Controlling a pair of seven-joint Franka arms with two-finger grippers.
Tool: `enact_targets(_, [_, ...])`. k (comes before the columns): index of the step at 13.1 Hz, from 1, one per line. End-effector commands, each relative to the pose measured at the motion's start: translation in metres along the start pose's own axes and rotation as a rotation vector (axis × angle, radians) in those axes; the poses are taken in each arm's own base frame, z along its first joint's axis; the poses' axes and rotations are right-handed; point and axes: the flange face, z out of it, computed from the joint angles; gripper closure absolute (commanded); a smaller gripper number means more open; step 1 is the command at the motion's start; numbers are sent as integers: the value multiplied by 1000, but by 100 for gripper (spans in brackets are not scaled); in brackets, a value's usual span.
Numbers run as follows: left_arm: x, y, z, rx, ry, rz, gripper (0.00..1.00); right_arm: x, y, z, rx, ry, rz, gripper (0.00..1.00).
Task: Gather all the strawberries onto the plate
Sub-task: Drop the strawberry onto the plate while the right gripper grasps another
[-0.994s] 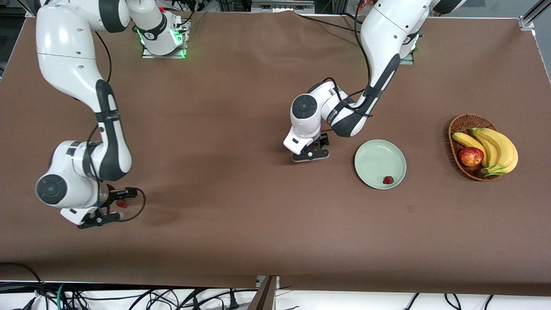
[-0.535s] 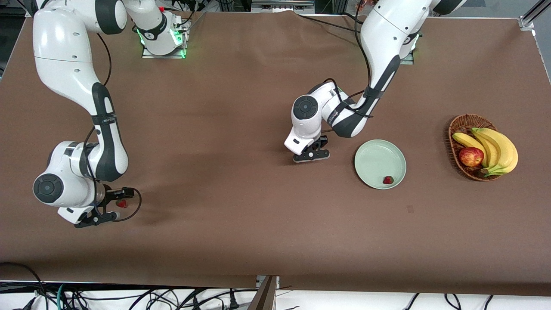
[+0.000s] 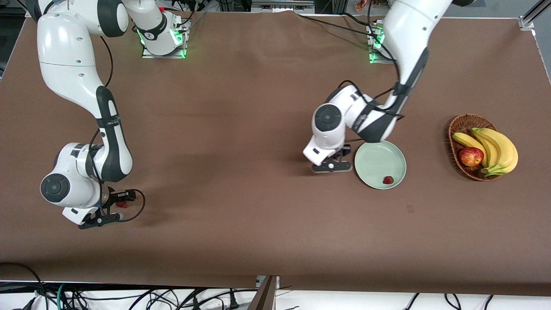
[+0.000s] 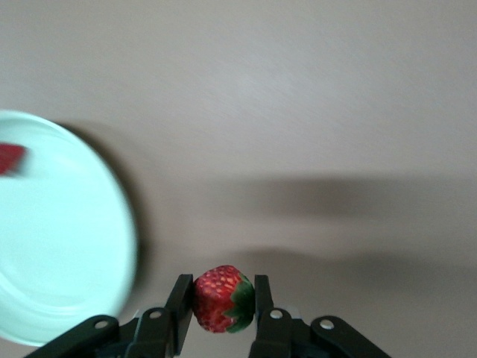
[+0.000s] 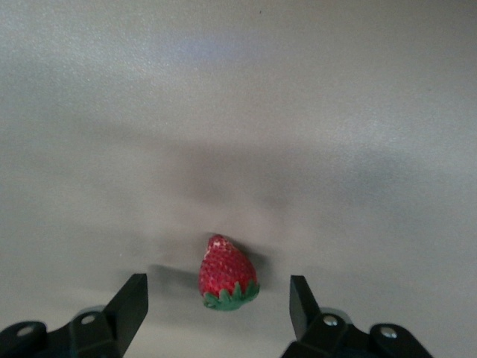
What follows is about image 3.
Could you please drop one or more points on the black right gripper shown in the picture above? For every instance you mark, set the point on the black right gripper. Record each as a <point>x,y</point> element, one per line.
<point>114,198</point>

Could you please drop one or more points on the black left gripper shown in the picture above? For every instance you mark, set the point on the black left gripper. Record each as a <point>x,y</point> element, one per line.
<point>345,151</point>

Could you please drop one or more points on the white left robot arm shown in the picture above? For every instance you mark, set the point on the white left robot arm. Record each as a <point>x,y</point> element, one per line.
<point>409,34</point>

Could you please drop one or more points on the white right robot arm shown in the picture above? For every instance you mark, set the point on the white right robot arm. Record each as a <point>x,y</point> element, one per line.
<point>69,56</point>

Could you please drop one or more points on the pale green round plate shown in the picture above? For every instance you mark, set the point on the pale green round plate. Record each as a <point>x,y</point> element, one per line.
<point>379,168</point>

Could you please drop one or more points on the brown table cloth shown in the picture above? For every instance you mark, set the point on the brown table cloth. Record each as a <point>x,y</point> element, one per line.
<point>241,129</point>

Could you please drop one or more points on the brown wicker basket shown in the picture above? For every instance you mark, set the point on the brown wicker basket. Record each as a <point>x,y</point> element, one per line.
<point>462,125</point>

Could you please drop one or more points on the red yellow apple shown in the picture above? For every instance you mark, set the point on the red yellow apple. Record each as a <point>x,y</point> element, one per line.
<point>471,157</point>

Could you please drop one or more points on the brown wooden board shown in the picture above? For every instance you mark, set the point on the brown wooden board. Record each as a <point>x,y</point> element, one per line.
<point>263,297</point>

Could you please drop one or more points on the yellow banana bunch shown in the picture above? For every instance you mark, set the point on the yellow banana bunch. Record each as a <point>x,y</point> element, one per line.
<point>501,148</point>

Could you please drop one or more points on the grey equipment box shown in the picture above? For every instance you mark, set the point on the grey equipment box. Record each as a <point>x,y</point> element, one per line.
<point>282,5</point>

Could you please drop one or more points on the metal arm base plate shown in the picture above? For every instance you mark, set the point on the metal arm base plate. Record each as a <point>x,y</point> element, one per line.
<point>373,58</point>
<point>165,55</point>

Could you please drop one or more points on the aluminium frame profile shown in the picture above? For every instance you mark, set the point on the aluminium frame profile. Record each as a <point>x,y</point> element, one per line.
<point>531,15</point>

